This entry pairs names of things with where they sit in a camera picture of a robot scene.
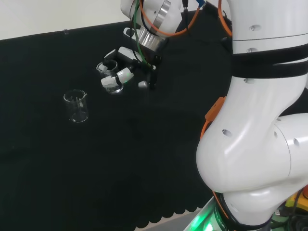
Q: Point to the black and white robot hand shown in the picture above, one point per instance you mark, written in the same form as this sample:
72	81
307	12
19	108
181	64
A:
127	54

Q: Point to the clear glass beaker with water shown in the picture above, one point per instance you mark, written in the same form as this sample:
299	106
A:
113	90

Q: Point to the clear tape piece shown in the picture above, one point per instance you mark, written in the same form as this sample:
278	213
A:
65	31

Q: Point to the black bench cloth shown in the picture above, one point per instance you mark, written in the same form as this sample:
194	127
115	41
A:
72	168

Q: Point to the yellow stop button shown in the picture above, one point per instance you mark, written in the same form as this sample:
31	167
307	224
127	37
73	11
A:
294	201

